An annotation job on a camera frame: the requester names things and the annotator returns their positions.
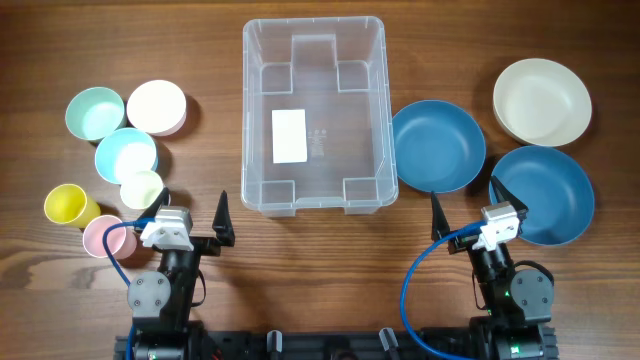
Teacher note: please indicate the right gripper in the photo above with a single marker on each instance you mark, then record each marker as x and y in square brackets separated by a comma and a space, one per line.
[463, 242]

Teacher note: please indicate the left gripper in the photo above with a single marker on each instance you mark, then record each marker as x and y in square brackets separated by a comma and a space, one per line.
[201, 244]

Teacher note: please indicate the pale green cup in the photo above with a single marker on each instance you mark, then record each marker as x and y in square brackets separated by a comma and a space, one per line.
[139, 190]

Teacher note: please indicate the dark blue bowl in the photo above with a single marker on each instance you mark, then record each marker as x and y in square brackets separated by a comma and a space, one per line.
[439, 147]
[557, 191]

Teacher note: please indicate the light blue small bowl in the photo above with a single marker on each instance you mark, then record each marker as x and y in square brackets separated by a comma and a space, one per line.
[124, 153]

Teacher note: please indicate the pink white small bowl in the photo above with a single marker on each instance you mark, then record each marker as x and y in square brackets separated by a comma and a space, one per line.
[157, 107]

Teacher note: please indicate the yellow cup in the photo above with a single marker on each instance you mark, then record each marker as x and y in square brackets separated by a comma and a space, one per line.
[70, 205]

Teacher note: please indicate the cream large bowl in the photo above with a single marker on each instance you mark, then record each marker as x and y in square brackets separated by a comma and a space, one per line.
[541, 102]

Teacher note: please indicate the mint green small bowl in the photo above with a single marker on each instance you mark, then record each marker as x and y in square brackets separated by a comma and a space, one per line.
[95, 113]

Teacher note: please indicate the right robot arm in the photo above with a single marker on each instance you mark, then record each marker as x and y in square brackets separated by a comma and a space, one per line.
[518, 296]

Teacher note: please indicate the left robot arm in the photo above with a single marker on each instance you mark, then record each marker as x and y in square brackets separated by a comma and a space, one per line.
[161, 300]

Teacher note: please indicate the clear plastic storage container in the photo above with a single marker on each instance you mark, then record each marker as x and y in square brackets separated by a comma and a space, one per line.
[336, 69]

